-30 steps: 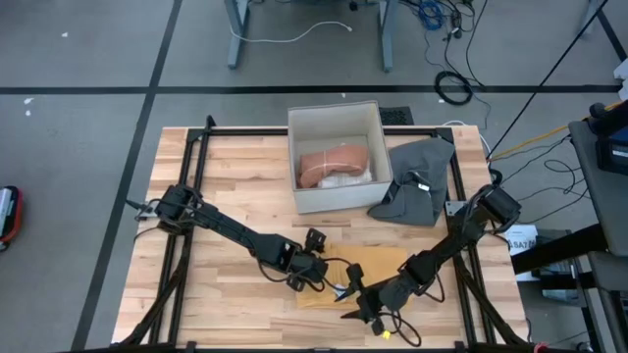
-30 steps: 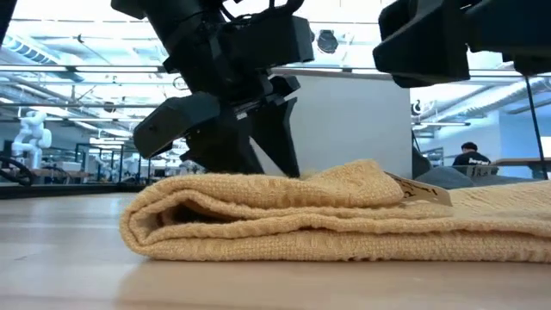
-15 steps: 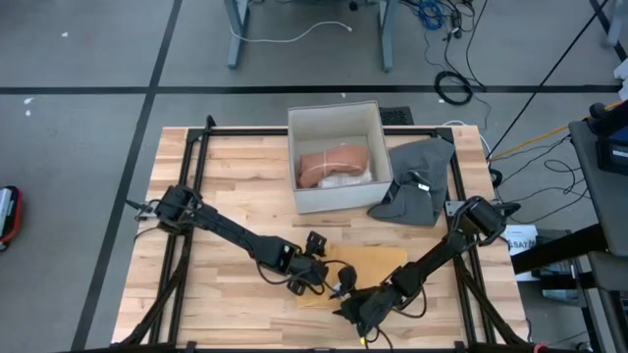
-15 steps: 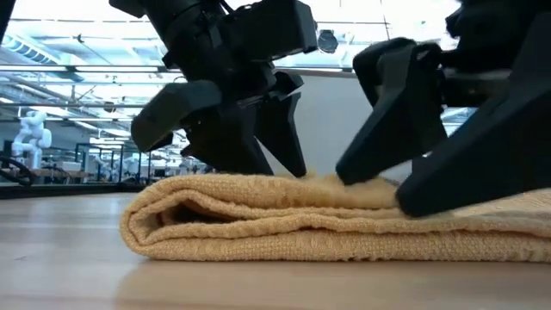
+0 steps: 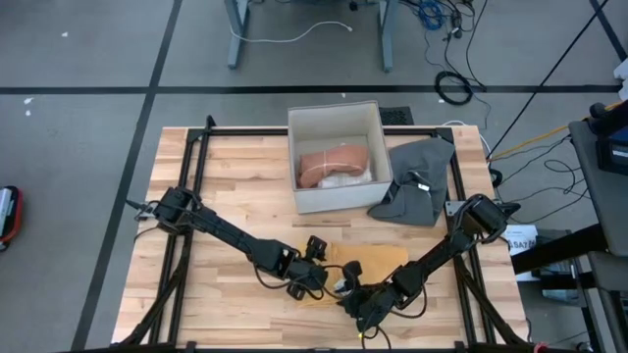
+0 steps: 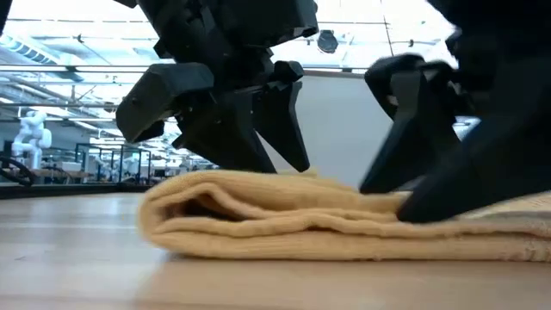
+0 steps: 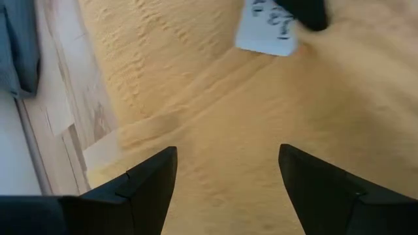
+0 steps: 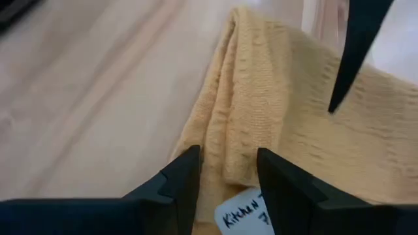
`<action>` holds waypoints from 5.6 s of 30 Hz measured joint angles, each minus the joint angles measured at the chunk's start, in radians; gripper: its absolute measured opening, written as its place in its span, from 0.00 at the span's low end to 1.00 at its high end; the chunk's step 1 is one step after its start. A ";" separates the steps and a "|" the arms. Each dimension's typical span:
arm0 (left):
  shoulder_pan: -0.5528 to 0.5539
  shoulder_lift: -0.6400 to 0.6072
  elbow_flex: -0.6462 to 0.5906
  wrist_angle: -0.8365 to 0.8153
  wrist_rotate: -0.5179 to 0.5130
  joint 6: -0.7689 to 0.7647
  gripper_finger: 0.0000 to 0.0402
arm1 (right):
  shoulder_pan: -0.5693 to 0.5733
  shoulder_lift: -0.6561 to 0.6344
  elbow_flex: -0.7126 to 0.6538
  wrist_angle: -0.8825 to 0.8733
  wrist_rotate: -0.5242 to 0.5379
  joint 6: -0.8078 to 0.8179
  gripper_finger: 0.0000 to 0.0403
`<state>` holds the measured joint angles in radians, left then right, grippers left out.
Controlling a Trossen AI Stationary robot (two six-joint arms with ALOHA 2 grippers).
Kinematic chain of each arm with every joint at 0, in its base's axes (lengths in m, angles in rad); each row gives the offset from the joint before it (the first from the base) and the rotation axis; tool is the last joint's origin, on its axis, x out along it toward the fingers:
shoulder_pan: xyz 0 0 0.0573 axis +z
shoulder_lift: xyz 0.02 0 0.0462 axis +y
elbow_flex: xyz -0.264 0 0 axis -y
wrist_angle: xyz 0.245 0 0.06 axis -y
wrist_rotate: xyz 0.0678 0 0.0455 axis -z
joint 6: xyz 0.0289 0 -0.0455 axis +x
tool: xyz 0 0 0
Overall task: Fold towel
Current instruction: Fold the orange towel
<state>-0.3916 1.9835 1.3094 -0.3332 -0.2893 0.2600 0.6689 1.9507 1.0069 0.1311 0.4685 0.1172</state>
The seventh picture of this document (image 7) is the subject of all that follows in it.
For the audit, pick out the white handwritten label tag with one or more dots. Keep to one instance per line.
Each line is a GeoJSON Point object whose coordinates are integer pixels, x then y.
{"type": "Point", "coordinates": [261, 32]}

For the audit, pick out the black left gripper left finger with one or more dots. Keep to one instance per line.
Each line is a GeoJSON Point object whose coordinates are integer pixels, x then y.
{"type": "Point", "coordinates": [114, 212]}

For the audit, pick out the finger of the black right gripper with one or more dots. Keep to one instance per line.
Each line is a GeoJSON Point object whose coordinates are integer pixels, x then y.
{"type": "Point", "coordinates": [310, 13]}

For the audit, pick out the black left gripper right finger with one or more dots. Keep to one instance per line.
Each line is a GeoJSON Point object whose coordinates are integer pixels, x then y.
{"type": "Point", "coordinates": [343, 209]}

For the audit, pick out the mustard yellow towel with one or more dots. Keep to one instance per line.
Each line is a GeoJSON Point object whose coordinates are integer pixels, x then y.
{"type": "Point", "coordinates": [261, 114]}

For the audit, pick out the dark grey towel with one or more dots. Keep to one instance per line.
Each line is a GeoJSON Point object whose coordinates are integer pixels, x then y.
{"type": "Point", "coordinates": [19, 49]}

